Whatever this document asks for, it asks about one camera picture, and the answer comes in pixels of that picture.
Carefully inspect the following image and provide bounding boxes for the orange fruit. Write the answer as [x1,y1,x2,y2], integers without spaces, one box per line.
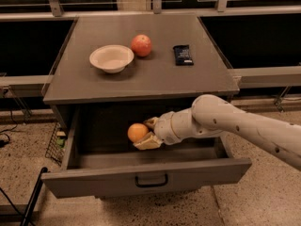
[127,123,149,142]

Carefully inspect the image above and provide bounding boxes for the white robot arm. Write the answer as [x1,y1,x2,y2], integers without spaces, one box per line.
[134,94,301,170]

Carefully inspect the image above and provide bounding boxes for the black metal stand leg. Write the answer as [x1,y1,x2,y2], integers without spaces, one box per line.
[20,167,48,226]

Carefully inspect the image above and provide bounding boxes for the white bowl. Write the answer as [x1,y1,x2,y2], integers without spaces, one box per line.
[89,45,135,73]

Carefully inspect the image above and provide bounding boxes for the grey cabinet with counter top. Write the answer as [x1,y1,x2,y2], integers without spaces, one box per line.
[44,14,239,128]

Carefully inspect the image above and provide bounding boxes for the black wire basket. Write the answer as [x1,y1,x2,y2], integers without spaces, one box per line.
[45,123,67,166]

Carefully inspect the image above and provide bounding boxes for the open grey top drawer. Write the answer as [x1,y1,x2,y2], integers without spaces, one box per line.
[42,105,251,198]

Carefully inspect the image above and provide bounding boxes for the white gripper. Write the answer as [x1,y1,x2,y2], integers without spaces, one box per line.
[134,111,182,151]

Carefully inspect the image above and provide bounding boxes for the dark blue snack bar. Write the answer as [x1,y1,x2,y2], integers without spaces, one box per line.
[173,44,194,66]

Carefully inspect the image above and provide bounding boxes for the red apple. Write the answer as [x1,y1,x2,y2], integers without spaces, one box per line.
[131,34,152,57]

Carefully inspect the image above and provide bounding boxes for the black floor cable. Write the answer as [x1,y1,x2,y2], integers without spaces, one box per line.
[0,88,21,148]

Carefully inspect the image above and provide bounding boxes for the black drawer handle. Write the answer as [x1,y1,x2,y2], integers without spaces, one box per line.
[135,174,169,188]

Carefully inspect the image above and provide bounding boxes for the metal window railing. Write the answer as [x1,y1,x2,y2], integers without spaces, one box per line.
[0,0,301,99]

